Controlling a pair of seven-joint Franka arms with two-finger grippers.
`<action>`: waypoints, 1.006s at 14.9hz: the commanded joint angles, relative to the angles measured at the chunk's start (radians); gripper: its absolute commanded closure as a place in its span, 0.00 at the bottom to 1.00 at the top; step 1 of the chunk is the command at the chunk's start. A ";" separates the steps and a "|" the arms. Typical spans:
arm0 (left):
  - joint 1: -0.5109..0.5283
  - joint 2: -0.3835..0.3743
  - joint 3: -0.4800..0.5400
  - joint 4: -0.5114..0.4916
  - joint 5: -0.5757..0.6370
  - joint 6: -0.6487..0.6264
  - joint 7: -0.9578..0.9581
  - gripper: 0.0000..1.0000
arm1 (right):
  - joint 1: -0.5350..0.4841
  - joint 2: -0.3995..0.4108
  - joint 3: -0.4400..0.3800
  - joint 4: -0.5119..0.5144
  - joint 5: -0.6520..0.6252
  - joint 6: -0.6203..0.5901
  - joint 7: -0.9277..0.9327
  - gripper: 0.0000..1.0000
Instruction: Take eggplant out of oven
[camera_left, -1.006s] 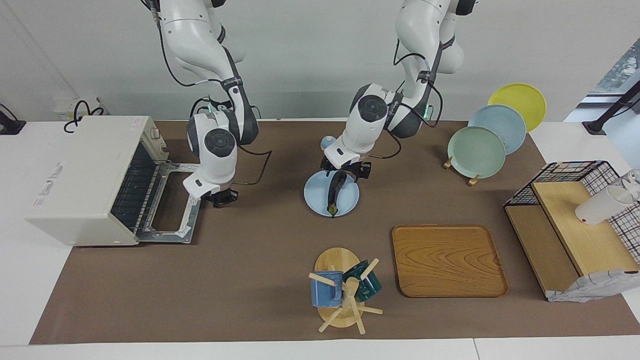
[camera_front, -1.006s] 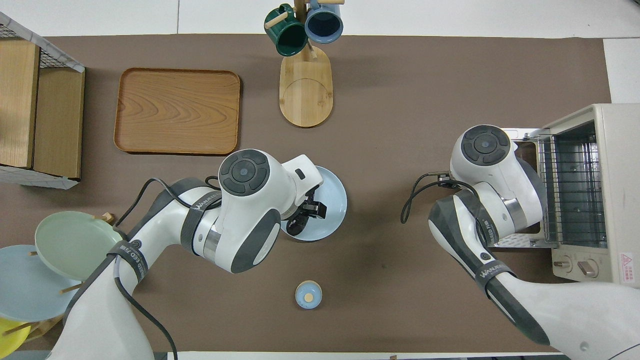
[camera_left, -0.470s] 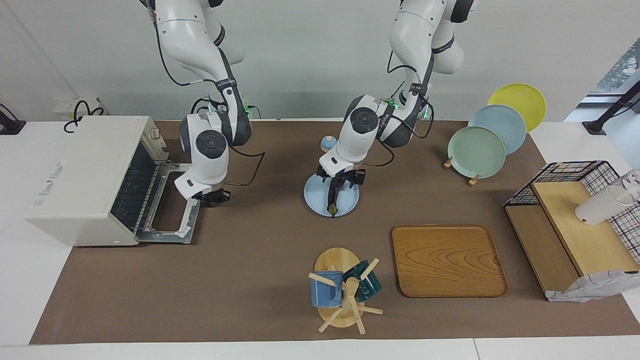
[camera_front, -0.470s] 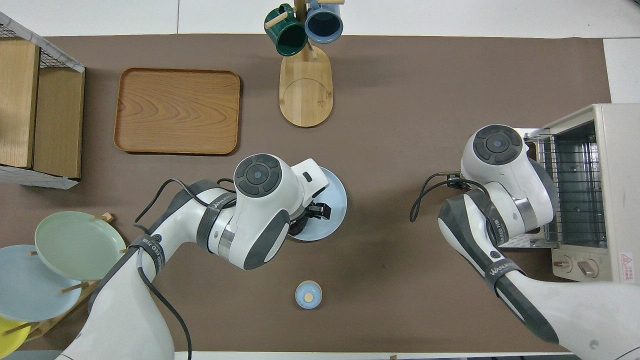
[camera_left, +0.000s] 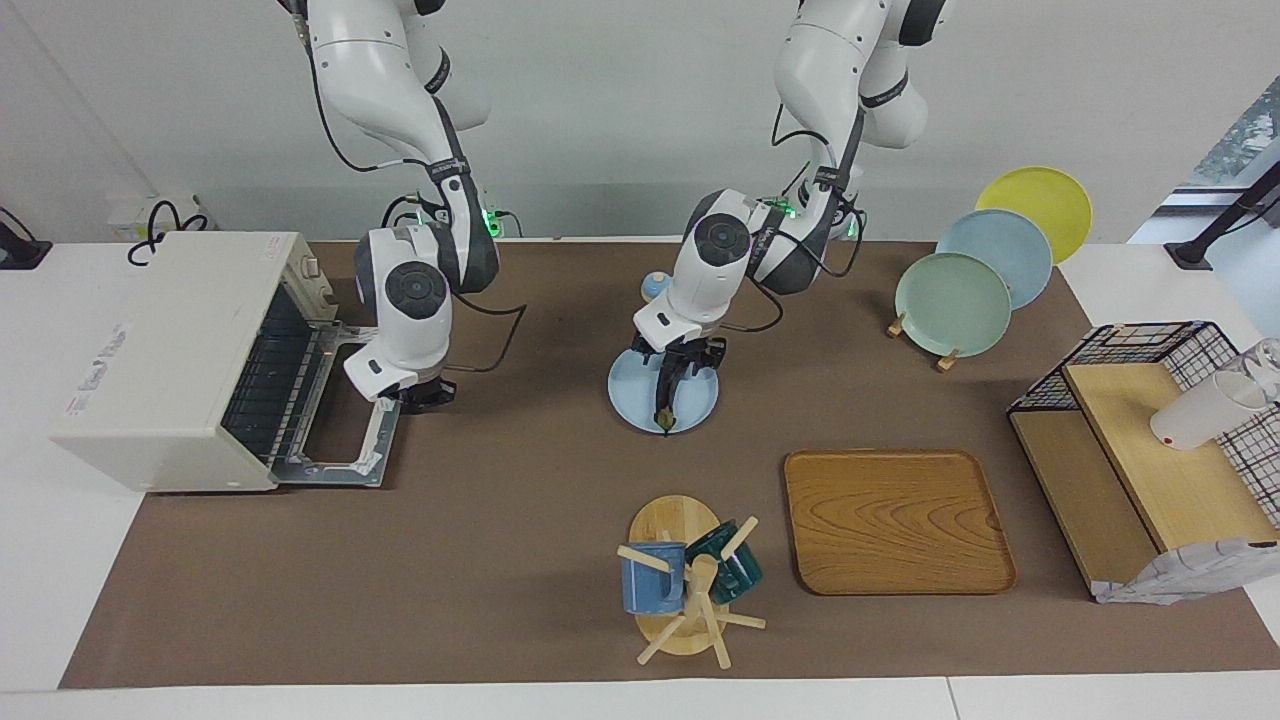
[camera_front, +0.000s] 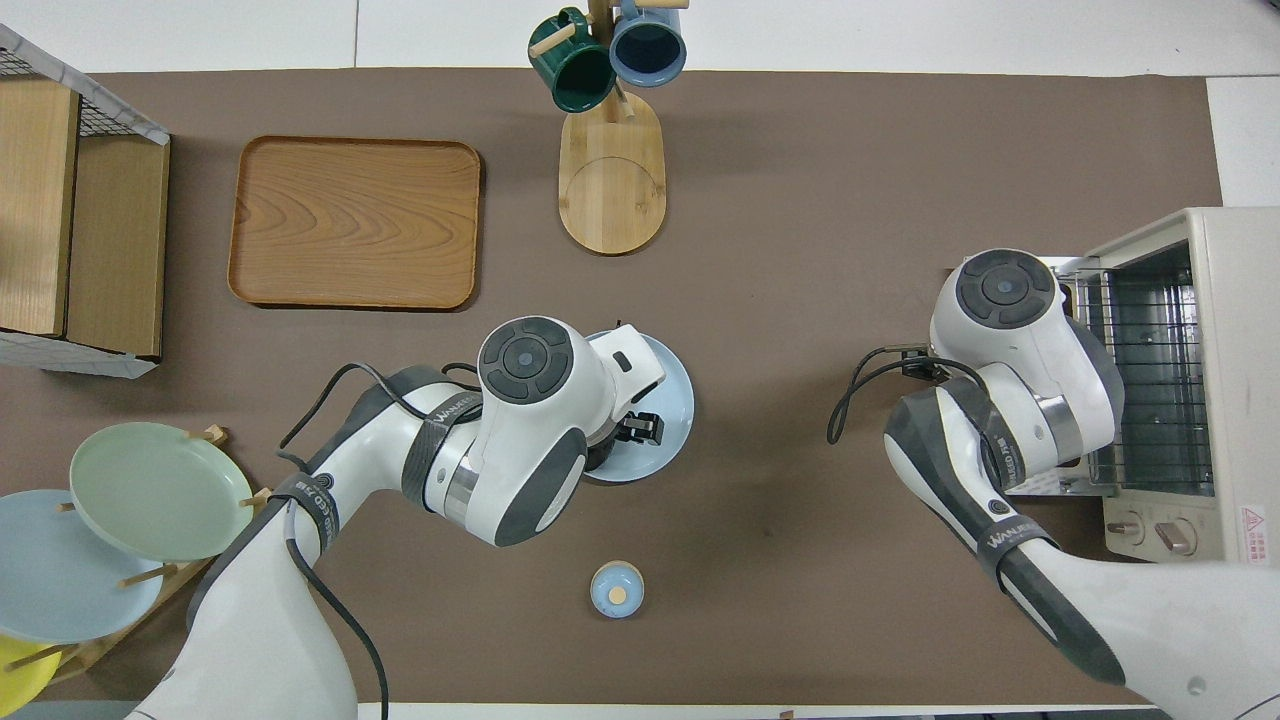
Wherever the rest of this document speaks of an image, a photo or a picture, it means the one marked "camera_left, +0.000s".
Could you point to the light blue racked plate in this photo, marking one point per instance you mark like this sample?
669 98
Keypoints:
1010 245

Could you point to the black device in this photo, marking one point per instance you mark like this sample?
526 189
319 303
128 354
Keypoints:
20 255

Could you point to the wooden serving tray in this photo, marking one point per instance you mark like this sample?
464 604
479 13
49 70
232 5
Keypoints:
895 520

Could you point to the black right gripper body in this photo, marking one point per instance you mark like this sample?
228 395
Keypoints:
430 385

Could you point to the white cup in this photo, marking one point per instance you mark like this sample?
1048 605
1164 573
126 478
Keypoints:
1195 420

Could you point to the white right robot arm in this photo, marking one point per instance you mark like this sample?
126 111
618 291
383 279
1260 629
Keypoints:
410 300

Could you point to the brown table mat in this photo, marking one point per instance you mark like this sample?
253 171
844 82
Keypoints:
500 550

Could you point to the mint green plate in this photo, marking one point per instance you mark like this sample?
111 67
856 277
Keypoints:
950 305

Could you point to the dark green mug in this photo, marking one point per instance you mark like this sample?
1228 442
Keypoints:
738 575

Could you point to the white power strip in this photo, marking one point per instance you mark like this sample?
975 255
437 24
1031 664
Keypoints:
125 215

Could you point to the clear glass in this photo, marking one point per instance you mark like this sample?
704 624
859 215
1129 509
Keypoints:
1268 365

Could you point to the dark purple eggplant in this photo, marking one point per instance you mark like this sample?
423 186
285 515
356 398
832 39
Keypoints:
666 412

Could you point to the window with grey frame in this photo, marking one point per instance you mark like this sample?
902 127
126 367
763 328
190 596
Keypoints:
1235 140

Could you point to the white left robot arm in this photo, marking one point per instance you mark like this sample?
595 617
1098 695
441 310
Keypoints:
715 260

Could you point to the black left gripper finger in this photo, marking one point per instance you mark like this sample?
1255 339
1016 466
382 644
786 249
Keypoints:
690 380
662 385

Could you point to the wooden shelf box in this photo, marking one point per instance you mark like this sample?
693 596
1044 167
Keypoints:
1170 490

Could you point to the grey tile patterned sheet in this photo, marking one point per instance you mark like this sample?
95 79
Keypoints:
1180 575

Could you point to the yellow plate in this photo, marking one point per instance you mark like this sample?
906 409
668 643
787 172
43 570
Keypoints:
1040 195

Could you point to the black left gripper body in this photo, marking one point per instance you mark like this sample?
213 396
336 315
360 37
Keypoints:
690 355

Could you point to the wooden plate rack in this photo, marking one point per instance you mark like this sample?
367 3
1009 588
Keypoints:
947 362

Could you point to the pale blue plate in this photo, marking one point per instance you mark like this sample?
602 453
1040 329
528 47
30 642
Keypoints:
630 400

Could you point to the blue mug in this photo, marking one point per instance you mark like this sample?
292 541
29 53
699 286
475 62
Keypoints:
650 585

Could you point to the wooden mug tree stand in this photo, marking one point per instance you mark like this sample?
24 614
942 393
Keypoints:
672 520

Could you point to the white toaster oven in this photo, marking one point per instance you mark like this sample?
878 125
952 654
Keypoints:
150 350

